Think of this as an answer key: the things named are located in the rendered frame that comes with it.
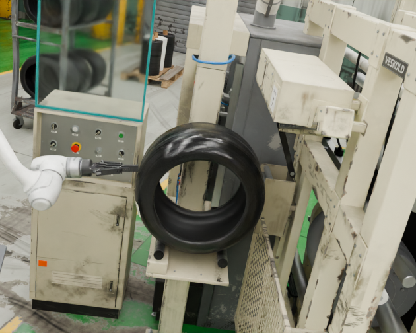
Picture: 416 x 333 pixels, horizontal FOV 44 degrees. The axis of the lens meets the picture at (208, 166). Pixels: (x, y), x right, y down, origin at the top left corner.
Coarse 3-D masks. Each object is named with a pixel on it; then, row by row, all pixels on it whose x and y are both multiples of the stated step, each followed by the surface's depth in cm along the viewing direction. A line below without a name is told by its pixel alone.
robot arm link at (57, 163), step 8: (40, 160) 213; (48, 160) 212; (56, 160) 213; (64, 160) 214; (32, 168) 213; (40, 168) 210; (48, 168) 208; (56, 168) 210; (64, 168) 213; (64, 176) 213
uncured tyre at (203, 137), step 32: (192, 128) 214; (224, 128) 220; (160, 160) 205; (192, 160) 204; (224, 160) 204; (256, 160) 218; (160, 192) 239; (256, 192) 210; (160, 224) 215; (192, 224) 244; (224, 224) 242
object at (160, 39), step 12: (156, 36) 861; (168, 36) 884; (156, 48) 819; (168, 48) 893; (156, 60) 828; (168, 60) 903; (156, 72) 839; (168, 72) 878; (180, 72) 926; (168, 84) 839
